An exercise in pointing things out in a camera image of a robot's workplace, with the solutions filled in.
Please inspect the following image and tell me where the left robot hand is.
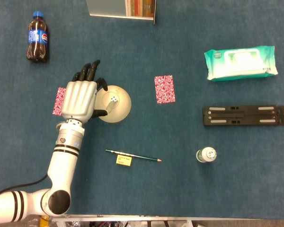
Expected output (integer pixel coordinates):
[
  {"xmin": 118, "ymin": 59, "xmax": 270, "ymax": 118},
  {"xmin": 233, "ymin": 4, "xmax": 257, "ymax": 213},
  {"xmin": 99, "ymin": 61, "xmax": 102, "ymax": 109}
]
[{"xmin": 61, "ymin": 59, "xmax": 119, "ymax": 125}]

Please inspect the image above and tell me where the red patterned playing card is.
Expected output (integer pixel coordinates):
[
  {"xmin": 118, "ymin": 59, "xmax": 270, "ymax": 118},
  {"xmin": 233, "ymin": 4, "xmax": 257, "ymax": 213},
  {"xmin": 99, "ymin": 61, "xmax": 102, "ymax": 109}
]
[
  {"xmin": 154, "ymin": 75, "xmax": 176, "ymax": 105},
  {"xmin": 52, "ymin": 87, "xmax": 67, "ymax": 117}
]

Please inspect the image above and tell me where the upturned cream bowl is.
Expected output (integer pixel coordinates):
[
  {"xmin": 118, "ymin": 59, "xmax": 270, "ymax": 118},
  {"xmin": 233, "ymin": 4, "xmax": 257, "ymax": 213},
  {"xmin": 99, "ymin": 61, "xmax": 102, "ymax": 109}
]
[{"xmin": 94, "ymin": 85, "xmax": 133, "ymax": 124}]

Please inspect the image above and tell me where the yellow eraser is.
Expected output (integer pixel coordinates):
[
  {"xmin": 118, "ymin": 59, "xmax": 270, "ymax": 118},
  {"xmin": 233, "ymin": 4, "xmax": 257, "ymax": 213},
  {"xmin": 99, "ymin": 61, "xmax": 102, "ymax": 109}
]
[{"xmin": 115, "ymin": 155, "xmax": 133, "ymax": 166}]

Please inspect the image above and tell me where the Pepsi cola bottle blue cap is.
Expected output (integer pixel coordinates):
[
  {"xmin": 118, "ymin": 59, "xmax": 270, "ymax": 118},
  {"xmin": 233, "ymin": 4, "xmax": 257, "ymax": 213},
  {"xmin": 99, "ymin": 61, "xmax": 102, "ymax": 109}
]
[{"xmin": 26, "ymin": 11, "xmax": 50, "ymax": 63}]

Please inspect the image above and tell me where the green pencil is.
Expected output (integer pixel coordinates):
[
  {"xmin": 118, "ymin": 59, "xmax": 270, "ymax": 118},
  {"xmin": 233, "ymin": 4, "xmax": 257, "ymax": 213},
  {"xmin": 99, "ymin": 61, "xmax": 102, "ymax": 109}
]
[{"xmin": 105, "ymin": 148, "xmax": 163, "ymax": 163}]

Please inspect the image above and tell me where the yellow plastic piece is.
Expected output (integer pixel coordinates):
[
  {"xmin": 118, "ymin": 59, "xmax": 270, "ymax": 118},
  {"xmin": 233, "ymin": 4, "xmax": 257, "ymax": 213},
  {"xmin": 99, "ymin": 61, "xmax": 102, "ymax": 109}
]
[{"xmin": 39, "ymin": 215, "xmax": 50, "ymax": 227}]

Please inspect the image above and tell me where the teal carpet table cover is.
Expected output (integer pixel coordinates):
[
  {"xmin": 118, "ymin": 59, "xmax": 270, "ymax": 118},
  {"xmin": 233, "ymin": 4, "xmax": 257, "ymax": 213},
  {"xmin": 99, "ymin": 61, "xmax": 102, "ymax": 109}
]
[{"xmin": 0, "ymin": 0, "xmax": 284, "ymax": 219}]

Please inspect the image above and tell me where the small white drink bottle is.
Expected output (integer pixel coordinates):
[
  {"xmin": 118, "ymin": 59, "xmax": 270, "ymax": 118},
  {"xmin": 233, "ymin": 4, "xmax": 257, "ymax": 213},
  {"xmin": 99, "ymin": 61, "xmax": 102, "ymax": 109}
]
[{"xmin": 195, "ymin": 146, "xmax": 217, "ymax": 164}]

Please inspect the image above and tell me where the black folding laptop stand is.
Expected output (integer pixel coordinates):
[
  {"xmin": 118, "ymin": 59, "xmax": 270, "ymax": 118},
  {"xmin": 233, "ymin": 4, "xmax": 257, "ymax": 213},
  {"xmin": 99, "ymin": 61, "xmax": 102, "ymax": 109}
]
[{"xmin": 202, "ymin": 104, "xmax": 284, "ymax": 127}]

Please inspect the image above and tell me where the green wet wipes pack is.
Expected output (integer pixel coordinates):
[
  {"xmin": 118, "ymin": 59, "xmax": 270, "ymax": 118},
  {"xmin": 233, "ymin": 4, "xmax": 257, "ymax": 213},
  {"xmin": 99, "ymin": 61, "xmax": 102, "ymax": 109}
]
[{"xmin": 204, "ymin": 45, "xmax": 279, "ymax": 83}]

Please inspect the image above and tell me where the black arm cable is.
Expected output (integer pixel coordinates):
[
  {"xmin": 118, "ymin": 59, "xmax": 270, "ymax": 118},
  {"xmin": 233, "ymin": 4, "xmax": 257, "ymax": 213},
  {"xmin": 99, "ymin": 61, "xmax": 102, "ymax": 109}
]
[{"xmin": 0, "ymin": 173, "xmax": 49, "ymax": 201}]

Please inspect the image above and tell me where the metal table edge rail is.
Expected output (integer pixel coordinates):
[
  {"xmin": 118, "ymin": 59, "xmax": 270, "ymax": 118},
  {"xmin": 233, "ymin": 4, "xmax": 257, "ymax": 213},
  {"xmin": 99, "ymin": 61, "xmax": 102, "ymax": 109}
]
[{"xmin": 51, "ymin": 213, "xmax": 284, "ymax": 223}]

